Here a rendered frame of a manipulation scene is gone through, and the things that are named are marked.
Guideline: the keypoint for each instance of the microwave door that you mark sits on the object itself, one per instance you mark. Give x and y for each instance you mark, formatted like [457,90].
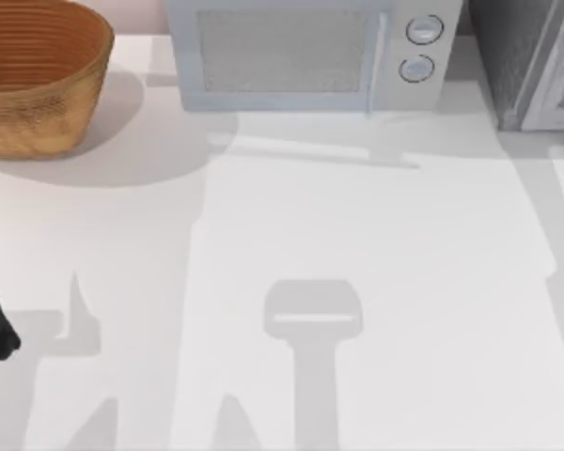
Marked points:
[282,51]

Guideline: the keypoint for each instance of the round microwave knob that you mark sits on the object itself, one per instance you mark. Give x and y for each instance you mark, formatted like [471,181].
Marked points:
[424,27]
[417,68]

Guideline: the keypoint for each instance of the pale microwave oven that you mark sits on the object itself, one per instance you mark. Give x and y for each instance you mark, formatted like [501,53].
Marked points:
[442,56]

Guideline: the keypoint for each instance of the brown woven basket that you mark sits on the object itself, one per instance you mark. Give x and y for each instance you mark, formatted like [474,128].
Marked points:
[51,108]

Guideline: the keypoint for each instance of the grey cabinet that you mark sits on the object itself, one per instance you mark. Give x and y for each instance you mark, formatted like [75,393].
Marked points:
[521,61]

